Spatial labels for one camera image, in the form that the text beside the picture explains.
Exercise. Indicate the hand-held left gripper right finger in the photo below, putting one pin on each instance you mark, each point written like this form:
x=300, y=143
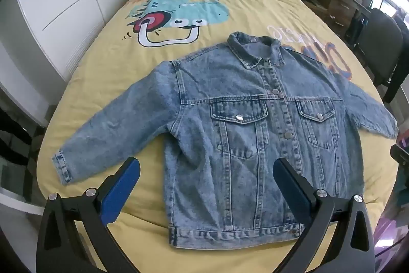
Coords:
x=290, y=186

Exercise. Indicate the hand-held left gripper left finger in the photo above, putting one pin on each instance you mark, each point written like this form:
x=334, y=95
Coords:
x=121, y=186

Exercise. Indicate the blue denim jacket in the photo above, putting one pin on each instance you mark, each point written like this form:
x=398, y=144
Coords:
x=223, y=84

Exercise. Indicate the dark chair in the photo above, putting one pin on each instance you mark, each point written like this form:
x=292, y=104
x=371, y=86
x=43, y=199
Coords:
x=382, y=36

